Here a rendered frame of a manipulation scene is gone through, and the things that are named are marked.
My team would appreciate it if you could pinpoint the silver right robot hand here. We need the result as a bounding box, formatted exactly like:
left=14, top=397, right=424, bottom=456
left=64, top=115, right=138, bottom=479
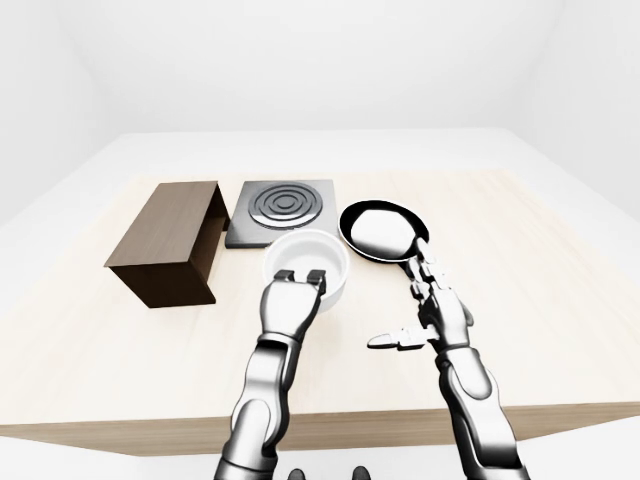
left=366, top=237, right=475, bottom=353

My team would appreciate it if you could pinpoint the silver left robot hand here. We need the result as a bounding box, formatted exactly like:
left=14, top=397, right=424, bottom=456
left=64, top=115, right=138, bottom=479
left=258, top=268, right=328, bottom=345

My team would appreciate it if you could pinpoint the white bowl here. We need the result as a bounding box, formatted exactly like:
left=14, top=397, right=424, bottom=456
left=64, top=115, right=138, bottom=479
left=263, top=229, right=350, bottom=316

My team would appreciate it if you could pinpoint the dark brown wooden cabinet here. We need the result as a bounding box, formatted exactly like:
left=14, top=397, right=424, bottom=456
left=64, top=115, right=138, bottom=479
left=103, top=180, right=232, bottom=310

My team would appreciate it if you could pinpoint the black frying pan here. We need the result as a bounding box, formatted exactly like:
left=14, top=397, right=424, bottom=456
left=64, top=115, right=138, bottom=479
left=338, top=199, right=431, bottom=264

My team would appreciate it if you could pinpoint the flat dark stove plate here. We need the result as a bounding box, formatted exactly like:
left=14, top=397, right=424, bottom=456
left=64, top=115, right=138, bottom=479
left=224, top=179, right=336, bottom=250

